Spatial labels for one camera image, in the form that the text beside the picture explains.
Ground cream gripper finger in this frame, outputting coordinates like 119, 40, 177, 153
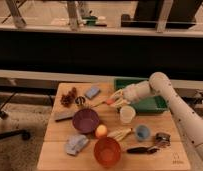
113, 98, 130, 108
110, 89, 123, 100

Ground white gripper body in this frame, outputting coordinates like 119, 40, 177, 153
123, 81, 152, 102

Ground small orange pepper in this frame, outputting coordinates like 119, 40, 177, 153
106, 99, 114, 105

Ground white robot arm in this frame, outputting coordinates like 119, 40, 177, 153
109, 72, 203, 161

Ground white paper cup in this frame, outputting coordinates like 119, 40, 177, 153
119, 105, 136, 124

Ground small blue cup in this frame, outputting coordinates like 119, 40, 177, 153
134, 125, 150, 141

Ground wooden spoon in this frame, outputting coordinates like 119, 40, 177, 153
91, 99, 108, 107

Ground green plastic tray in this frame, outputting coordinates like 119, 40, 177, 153
114, 78, 168, 114

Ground blue sponge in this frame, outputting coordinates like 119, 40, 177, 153
85, 86, 100, 100

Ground yellow red apple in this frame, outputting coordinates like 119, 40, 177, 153
95, 125, 107, 138

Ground orange plastic bowl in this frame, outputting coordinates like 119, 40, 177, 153
94, 137, 121, 167

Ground dark red grape bunch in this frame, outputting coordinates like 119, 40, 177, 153
60, 87, 77, 107

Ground shiny metal clip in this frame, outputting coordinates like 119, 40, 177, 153
155, 132, 170, 148

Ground grey rectangular block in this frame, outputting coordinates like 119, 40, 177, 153
54, 112, 74, 122

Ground crumpled blue cloth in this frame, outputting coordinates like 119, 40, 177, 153
65, 134, 89, 156

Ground black office chair base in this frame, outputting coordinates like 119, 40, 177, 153
0, 93, 31, 141

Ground black round ring object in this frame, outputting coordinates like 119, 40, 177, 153
75, 96, 86, 106

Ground black handled tool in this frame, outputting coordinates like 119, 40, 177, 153
126, 147, 160, 154

